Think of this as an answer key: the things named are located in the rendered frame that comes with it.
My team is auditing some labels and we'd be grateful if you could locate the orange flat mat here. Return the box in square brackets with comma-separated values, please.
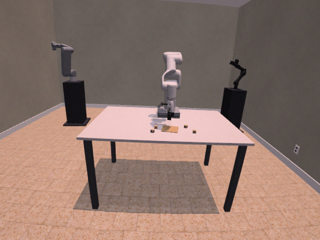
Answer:
[161, 125, 179, 133]

